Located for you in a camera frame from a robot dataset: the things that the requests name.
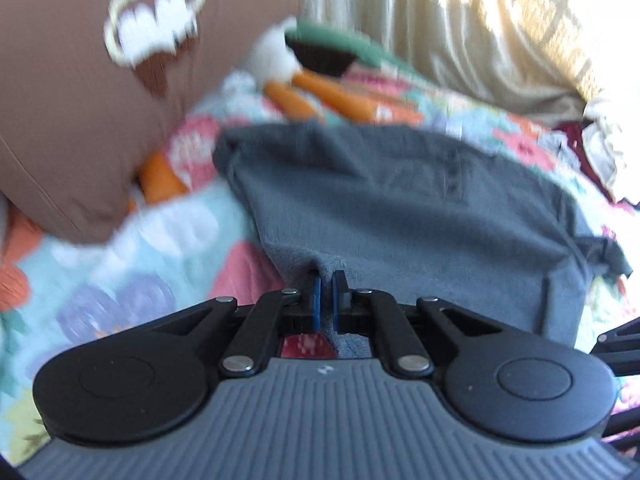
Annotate brown embroidered pillow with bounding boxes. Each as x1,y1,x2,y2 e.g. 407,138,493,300
1,0,298,243

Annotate green plush toy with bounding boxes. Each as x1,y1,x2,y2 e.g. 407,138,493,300
286,18,418,75

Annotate dark grey shirt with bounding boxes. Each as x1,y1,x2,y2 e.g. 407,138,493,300
213,122,632,346

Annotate white duck plush toy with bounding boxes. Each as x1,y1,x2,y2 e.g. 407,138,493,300
243,18,423,126

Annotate orange plush under pillow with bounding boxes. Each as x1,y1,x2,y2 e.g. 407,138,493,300
127,152,189,214

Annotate beige patterned curtain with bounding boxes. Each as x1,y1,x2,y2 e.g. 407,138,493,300
300,0,639,126

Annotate cream white garment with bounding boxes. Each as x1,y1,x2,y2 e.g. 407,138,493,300
582,92,639,206

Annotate dark red garment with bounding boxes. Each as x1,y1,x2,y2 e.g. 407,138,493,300
555,122,600,183

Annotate black bristle wooden brush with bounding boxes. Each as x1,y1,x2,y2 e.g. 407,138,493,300
285,38,357,78

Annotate floral quilted bedspread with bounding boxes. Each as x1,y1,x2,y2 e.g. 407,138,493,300
1,66,639,466

